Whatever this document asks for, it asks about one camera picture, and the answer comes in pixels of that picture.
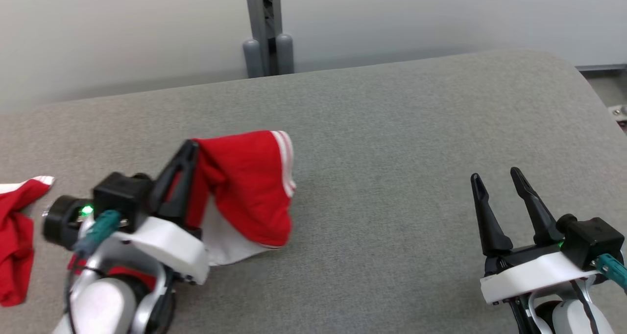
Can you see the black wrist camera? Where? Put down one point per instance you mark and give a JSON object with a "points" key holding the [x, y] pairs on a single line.
{"points": [[590, 238], [117, 197]]}

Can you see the red shorts with white band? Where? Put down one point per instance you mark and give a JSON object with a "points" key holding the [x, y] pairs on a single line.
{"points": [[14, 236]]}

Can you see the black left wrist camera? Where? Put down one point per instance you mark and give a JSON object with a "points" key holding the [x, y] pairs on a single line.
{"points": [[117, 197]]}

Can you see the small white floor fixture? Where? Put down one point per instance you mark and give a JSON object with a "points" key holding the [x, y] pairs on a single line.
{"points": [[619, 113]]}

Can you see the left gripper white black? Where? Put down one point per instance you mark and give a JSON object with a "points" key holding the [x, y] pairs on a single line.
{"points": [[169, 246]]}

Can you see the red jersey with white trim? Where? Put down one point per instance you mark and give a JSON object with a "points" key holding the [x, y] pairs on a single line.
{"points": [[250, 187]]}

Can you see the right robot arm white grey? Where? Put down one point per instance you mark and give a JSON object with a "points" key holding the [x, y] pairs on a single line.
{"points": [[563, 319]]}

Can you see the grey metal post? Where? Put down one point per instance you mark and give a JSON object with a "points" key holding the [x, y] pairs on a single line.
{"points": [[257, 11]]}

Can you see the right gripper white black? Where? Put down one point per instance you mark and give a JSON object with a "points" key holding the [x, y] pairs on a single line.
{"points": [[534, 275]]}

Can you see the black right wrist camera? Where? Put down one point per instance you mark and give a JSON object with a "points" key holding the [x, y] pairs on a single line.
{"points": [[590, 238]]}

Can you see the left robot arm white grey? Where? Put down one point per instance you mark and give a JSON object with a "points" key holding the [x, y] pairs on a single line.
{"points": [[105, 304]]}

